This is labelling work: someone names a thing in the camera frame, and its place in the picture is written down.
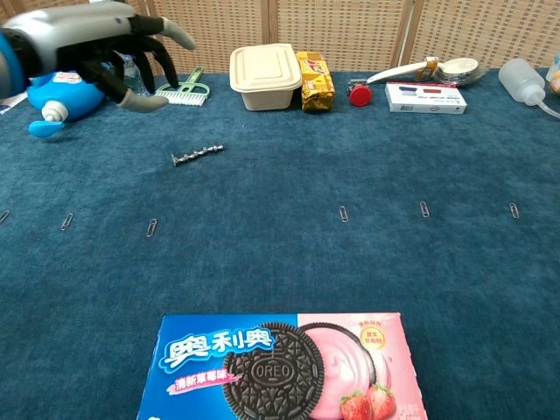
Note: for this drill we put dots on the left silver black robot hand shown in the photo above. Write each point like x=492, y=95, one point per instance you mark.
x=74, y=39

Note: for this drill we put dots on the metal screw bolt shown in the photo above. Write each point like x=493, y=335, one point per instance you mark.
x=199, y=153

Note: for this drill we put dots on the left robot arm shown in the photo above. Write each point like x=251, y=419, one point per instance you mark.
x=9, y=65

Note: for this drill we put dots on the blue detergent bottle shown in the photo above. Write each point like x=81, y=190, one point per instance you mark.
x=65, y=98

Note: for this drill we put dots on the clear water bottle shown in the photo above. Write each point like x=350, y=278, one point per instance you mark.
x=131, y=76

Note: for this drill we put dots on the green hand brush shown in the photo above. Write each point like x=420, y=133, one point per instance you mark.
x=192, y=94

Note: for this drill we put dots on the beige lunch box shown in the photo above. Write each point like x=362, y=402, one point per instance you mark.
x=264, y=74

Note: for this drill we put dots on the yellow snack pack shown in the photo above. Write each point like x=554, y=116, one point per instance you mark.
x=317, y=83

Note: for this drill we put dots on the woven rattan folding screen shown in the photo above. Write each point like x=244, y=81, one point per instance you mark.
x=350, y=30

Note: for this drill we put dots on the red push button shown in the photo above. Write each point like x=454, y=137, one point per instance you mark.
x=360, y=95

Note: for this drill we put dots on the blue carpet table cover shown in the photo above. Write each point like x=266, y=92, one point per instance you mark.
x=280, y=262

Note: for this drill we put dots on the white flat carton box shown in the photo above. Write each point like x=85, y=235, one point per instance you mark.
x=424, y=98

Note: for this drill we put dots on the white plastic ladle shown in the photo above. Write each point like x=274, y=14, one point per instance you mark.
x=459, y=65

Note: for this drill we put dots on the foil cup stack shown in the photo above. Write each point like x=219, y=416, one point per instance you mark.
x=459, y=80

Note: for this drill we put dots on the Oreo cookie box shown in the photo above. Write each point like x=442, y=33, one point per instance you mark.
x=280, y=372

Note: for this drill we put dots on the translucent squeeze bottle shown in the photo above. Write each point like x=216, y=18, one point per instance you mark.
x=520, y=81

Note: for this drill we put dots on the white paper cup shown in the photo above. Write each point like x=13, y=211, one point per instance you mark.
x=555, y=65

